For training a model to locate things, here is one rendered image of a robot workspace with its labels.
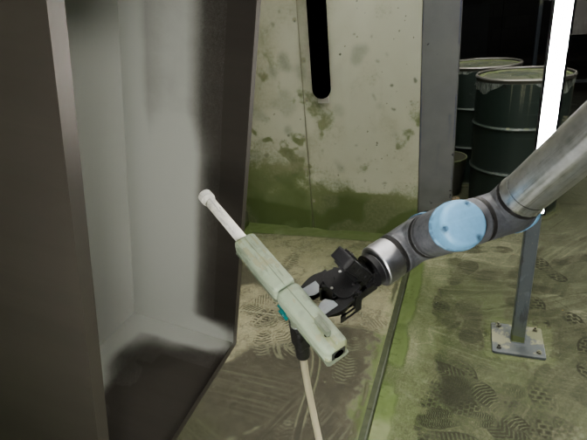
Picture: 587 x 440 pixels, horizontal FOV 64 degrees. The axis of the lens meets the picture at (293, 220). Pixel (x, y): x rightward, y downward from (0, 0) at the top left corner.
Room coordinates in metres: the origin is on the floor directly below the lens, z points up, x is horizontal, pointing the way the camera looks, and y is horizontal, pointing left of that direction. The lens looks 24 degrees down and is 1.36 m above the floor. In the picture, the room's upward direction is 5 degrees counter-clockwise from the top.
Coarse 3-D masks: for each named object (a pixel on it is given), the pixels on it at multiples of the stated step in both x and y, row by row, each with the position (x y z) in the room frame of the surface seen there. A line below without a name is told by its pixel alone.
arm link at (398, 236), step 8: (416, 216) 0.90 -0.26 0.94; (400, 224) 0.89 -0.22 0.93; (408, 224) 0.85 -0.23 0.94; (392, 232) 0.87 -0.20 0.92; (400, 232) 0.86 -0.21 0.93; (392, 240) 0.84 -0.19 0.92; (400, 240) 0.84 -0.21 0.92; (408, 240) 0.83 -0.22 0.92; (400, 248) 0.82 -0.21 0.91; (408, 248) 0.83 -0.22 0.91; (408, 256) 0.82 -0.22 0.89; (416, 256) 0.82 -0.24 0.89; (408, 264) 0.81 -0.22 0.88; (416, 264) 0.83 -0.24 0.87
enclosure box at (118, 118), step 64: (0, 0) 0.54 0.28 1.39; (64, 0) 0.55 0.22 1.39; (128, 0) 1.19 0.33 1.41; (192, 0) 1.14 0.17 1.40; (256, 0) 1.07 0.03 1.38; (0, 64) 0.55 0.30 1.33; (64, 64) 0.54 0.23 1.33; (128, 64) 1.21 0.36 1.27; (192, 64) 1.15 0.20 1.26; (256, 64) 1.10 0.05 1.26; (0, 128) 0.56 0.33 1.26; (64, 128) 0.54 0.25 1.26; (128, 128) 1.22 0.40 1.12; (192, 128) 1.16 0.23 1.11; (0, 192) 0.57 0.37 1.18; (64, 192) 0.54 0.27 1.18; (128, 192) 1.23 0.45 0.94; (192, 192) 1.17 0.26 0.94; (0, 256) 0.59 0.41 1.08; (64, 256) 0.55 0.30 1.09; (128, 256) 1.24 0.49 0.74; (192, 256) 1.18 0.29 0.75; (0, 320) 0.60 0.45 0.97; (64, 320) 0.56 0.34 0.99; (128, 320) 1.22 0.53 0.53; (192, 320) 1.19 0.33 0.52; (0, 384) 0.62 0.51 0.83; (64, 384) 0.58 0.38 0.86; (128, 384) 0.97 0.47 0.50; (192, 384) 0.98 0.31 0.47
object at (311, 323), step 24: (216, 216) 0.94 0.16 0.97; (240, 240) 0.85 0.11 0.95; (264, 264) 0.78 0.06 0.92; (264, 288) 0.78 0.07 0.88; (288, 288) 0.73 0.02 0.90; (288, 312) 0.69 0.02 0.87; (312, 312) 0.68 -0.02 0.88; (312, 336) 0.64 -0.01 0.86; (336, 336) 0.63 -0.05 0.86; (336, 360) 0.63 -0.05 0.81
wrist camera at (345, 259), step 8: (336, 256) 0.75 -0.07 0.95; (344, 256) 0.74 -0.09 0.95; (352, 256) 0.74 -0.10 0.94; (336, 264) 0.75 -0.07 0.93; (344, 264) 0.73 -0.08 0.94; (352, 264) 0.73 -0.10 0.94; (360, 264) 0.76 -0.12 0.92; (352, 272) 0.74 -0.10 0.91; (360, 272) 0.76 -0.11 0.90; (368, 272) 0.78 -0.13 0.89; (368, 280) 0.79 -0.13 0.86
